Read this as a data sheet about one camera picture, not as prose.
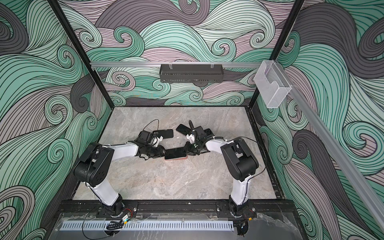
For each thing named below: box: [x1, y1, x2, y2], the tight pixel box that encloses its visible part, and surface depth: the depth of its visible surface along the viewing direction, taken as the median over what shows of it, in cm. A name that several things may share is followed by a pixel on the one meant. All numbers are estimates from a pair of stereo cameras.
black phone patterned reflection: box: [175, 124, 193, 136], surface depth 109 cm
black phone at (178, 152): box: [164, 147, 187, 160], surface depth 92 cm
